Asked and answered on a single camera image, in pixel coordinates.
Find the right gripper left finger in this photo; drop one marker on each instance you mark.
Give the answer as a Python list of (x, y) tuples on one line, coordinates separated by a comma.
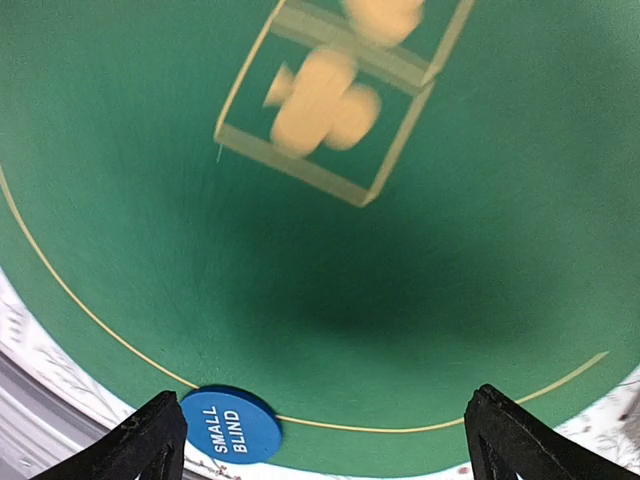
[(149, 444)]

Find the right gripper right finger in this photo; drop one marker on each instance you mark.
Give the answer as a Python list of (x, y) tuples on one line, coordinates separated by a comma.
[(507, 442)]

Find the blue small blind button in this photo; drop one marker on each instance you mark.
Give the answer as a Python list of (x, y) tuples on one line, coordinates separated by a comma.
[(232, 425)]

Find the green round poker mat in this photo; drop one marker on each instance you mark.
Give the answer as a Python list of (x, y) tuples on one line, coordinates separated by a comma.
[(358, 211)]

